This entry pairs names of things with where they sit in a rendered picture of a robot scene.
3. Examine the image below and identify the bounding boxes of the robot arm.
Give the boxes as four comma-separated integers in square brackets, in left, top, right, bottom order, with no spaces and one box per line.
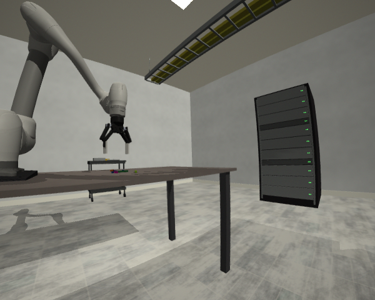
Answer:
[0,1,128,176]

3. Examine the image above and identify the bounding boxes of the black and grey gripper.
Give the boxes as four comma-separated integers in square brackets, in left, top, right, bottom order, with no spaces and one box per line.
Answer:
[99,116,132,154]

